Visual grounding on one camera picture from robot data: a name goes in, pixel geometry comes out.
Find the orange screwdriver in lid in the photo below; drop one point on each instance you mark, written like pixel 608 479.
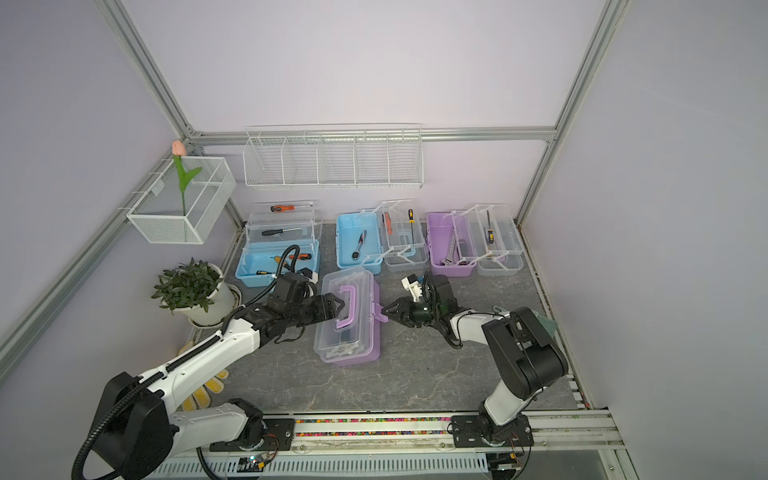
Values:
pixel 282 208

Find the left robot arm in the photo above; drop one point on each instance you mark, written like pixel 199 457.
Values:
pixel 138 425

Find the white mesh wall basket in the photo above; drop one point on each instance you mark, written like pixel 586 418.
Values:
pixel 157 213

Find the yellow black screwdriver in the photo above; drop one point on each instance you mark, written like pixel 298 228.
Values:
pixel 411 219

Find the pink artificial tulip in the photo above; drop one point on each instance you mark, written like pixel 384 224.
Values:
pixel 185 177

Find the potted green plant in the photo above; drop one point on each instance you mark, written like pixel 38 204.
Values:
pixel 197 290

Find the yellow rubber glove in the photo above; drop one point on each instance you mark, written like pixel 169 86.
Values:
pixel 201 398

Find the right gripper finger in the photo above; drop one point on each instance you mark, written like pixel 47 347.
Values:
pixel 399 308
pixel 407 321

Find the green dustpan brush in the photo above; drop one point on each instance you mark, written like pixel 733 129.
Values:
pixel 550 326

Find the blue toolbox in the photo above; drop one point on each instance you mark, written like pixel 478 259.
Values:
pixel 388 242
pixel 260 256

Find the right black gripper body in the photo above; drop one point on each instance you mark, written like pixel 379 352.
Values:
pixel 427 314

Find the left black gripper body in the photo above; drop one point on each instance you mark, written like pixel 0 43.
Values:
pixel 294 313

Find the black screwdriver in tray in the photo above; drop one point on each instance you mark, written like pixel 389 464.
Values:
pixel 273 232

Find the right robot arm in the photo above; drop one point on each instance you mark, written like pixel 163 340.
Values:
pixel 526 356

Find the white wire wall shelf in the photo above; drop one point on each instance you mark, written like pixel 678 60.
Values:
pixel 334 155

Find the purple toolbox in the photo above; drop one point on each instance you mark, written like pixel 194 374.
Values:
pixel 353 337
pixel 483 239

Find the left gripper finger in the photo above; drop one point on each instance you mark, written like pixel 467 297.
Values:
pixel 328 313
pixel 328 302

